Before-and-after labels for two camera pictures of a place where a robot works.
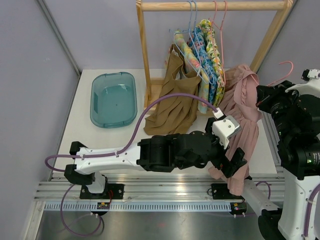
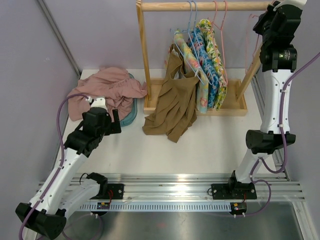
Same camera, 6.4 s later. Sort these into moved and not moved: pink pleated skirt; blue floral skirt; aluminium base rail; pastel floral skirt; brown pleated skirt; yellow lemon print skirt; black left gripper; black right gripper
Moved: pink pleated skirt; black right gripper; black left gripper
Not moved: brown pleated skirt; pastel floral skirt; blue floral skirt; yellow lemon print skirt; aluminium base rail
